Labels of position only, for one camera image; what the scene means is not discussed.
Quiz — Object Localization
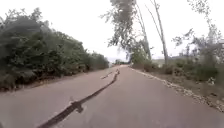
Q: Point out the tall leaning tree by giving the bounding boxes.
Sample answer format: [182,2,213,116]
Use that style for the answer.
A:
[100,0,153,65]

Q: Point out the grey asphalt road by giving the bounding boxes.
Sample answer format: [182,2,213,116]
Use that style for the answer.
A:
[0,64,224,128]

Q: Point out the thin bare tree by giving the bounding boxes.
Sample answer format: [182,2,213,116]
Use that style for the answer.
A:
[145,0,170,66]

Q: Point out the row of green bushes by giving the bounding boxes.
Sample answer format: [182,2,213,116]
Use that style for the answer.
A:
[0,7,110,92]

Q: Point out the gravel and dirt verge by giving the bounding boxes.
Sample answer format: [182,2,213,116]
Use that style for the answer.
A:
[129,66,224,114]

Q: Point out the dirt strip beside road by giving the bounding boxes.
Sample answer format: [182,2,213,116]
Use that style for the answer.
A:
[0,68,101,98]

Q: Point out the bushes and small trees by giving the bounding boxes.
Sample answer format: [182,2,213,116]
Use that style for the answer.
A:
[130,0,224,86]

